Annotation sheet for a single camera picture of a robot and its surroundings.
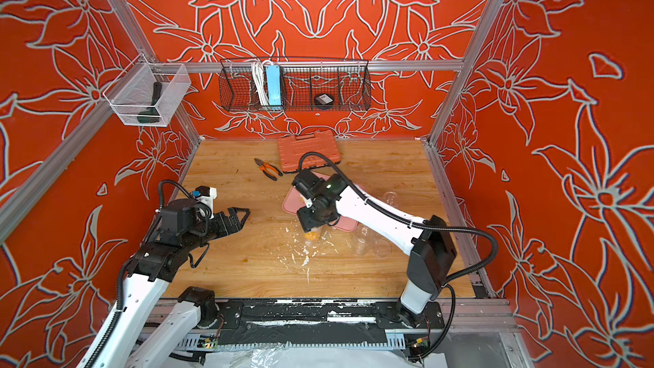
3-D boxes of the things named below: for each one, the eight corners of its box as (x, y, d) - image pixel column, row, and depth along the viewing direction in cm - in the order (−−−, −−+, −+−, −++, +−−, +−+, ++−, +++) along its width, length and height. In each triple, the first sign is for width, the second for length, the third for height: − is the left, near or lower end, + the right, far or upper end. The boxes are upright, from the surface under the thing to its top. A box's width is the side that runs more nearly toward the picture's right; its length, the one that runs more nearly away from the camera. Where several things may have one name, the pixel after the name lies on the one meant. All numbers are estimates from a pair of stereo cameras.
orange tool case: (282, 173, 107) (281, 167, 104) (277, 144, 118) (276, 138, 115) (341, 162, 111) (342, 156, 108) (331, 135, 122) (331, 129, 119)
